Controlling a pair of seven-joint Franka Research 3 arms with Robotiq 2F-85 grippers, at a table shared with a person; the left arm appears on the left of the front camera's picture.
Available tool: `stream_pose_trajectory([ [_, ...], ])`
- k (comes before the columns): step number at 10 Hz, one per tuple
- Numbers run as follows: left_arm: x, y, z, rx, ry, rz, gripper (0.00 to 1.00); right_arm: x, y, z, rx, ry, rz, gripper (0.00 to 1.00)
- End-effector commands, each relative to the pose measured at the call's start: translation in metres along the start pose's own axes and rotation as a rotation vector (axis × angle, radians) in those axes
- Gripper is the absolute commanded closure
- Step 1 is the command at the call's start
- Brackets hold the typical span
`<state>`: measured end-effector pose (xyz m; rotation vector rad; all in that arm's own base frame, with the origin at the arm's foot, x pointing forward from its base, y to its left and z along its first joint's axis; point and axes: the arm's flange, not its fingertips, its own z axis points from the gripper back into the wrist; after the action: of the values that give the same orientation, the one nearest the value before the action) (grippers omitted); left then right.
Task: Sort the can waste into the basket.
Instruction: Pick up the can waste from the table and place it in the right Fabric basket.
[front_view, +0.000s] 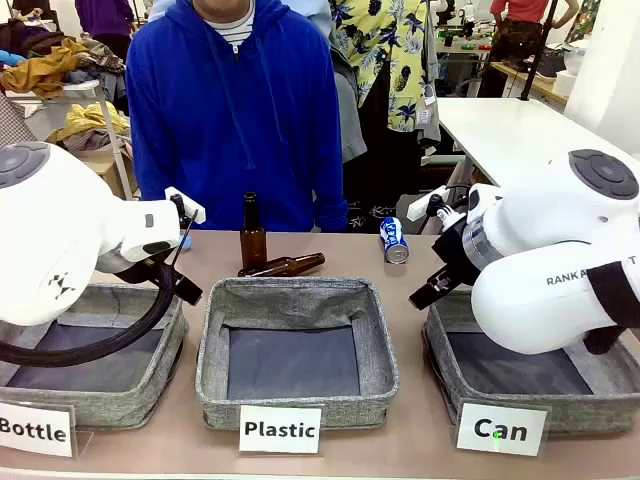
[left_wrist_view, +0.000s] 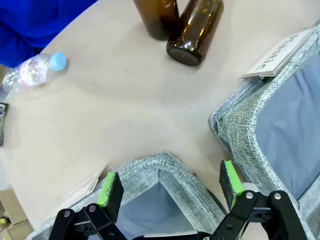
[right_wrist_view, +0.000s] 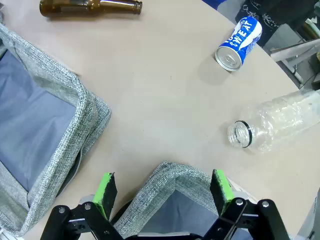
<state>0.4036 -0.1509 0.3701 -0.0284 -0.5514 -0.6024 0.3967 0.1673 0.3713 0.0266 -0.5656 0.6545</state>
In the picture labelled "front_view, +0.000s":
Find yellow cloth bundle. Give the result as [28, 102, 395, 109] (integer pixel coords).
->
[47, 101, 132, 146]

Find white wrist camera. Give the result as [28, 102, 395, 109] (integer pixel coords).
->
[406, 185, 450, 222]
[164, 186, 207, 225]

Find grey fabric basket for cans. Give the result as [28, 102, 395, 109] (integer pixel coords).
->
[421, 289, 640, 437]

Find person in red shirt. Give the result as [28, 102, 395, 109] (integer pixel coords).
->
[478, 0, 552, 99]

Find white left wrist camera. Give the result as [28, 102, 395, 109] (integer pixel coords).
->
[164, 186, 207, 225]

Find cardboard box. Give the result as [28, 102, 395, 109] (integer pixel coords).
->
[74, 148, 137, 200]

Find white sign reading Bottle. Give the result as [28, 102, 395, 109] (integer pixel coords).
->
[0, 399, 77, 459]

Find white clothes rack table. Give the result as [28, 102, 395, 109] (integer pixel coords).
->
[0, 78, 140, 202]

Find grey fabric basket for plastic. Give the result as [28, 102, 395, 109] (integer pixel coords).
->
[195, 275, 402, 432]

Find mustard cloth pile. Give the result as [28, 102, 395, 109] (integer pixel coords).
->
[0, 38, 92, 100]

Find person in blue hoodie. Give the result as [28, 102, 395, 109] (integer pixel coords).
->
[125, 0, 350, 234]

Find brown glass beer bottle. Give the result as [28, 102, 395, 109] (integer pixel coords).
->
[239, 191, 268, 272]
[236, 251, 327, 279]

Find blue white drink can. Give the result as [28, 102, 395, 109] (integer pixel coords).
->
[379, 216, 411, 265]

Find white sign reading Plastic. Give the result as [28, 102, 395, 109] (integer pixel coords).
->
[238, 404, 323, 456]

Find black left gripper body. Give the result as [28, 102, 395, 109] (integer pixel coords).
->
[97, 253, 177, 289]

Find black strap on right arm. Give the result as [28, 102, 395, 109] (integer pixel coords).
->
[583, 259, 640, 357]

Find black stand pole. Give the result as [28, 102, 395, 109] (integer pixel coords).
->
[518, 0, 560, 102]

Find white sign reading Can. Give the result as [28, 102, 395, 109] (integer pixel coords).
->
[455, 401, 549, 458]

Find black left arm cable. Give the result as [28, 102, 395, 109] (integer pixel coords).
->
[0, 208, 200, 369]

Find grey fabric basket for bottles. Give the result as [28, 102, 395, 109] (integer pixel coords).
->
[0, 281, 191, 431]

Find person in purple top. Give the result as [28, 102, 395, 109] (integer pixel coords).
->
[74, 0, 137, 52]

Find white side table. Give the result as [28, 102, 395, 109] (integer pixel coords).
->
[433, 96, 640, 189]

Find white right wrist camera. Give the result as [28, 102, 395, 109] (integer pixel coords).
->
[406, 185, 450, 222]

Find person in yellow floral shirt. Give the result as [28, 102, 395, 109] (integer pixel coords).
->
[328, 0, 442, 232]

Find person's left forearm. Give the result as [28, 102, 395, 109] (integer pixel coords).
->
[308, 149, 350, 234]

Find person's right forearm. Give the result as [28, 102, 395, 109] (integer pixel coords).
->
[130, 134, 174, 202]

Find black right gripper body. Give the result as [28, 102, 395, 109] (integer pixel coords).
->
[431, 218, 484, 290]

